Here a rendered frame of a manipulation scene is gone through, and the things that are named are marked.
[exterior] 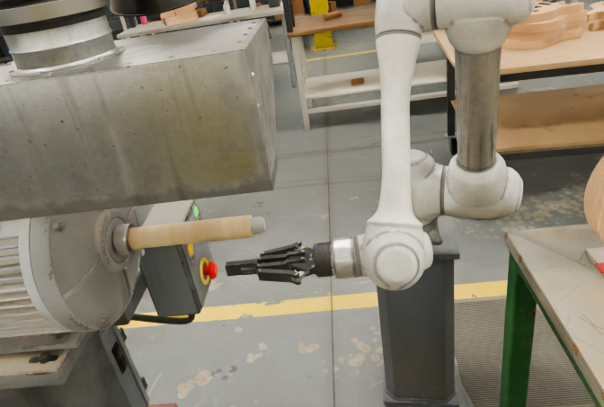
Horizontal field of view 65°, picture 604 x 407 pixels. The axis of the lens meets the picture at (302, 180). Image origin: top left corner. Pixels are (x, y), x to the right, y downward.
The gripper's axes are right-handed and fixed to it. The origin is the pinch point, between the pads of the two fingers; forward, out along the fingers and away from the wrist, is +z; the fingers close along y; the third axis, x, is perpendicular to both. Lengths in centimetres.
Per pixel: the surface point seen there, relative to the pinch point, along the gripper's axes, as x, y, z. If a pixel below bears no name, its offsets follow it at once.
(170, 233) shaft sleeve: 28.5, -28.3, 0.3
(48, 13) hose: 60, -40, -1
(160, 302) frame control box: -1.0, -8.0, 16.8
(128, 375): -19.2, -10.4, 28.9
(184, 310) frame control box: -3.8, -8.0, 12.2
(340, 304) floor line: -97, 93, -14
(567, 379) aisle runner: -97, 41, -98
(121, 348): -11.8, -9.4, 28.6
